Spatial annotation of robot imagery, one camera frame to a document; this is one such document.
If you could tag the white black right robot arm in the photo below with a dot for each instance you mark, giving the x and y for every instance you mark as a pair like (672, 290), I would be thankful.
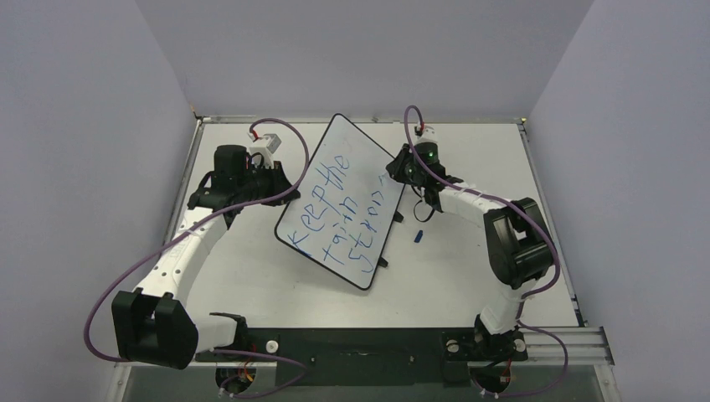
(519, 247)

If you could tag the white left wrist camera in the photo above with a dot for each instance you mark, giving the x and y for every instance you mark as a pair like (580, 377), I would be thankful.
(265, 145)

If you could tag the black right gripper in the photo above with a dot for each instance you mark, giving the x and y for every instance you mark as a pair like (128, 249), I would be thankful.
(402, 168)

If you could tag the black framed whiteboard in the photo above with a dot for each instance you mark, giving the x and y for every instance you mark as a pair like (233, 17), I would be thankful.
(347, 205)

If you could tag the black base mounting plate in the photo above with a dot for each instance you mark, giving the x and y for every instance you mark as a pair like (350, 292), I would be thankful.
(376, 372)

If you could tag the aluminium front frame rail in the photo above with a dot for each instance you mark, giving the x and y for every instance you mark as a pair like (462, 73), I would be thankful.
(547, 346)

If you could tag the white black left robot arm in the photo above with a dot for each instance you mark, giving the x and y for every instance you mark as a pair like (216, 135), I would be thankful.
(151, 323)

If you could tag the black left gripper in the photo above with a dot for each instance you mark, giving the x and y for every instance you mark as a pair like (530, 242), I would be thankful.
(277, 177)

